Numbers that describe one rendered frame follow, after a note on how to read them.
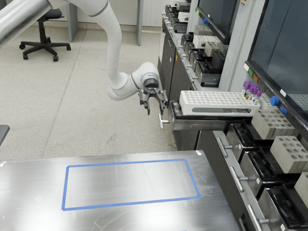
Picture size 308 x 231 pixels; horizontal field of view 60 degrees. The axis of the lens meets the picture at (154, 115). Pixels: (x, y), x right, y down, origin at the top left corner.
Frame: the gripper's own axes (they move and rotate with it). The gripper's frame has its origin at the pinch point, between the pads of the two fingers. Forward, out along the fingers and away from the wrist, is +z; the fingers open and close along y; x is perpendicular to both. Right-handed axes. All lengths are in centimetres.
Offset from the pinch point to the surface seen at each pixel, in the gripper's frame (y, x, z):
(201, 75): 26.3, -4.5, -24.7
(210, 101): 18.9, -11.7, 12.1
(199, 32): 34, -12, -71
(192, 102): 11.7, -11.7, 13.7
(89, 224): -22, -7, 59
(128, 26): -3, 68, -340
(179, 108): 7.9, -7.2, 10.7
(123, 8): -12, 40, -340
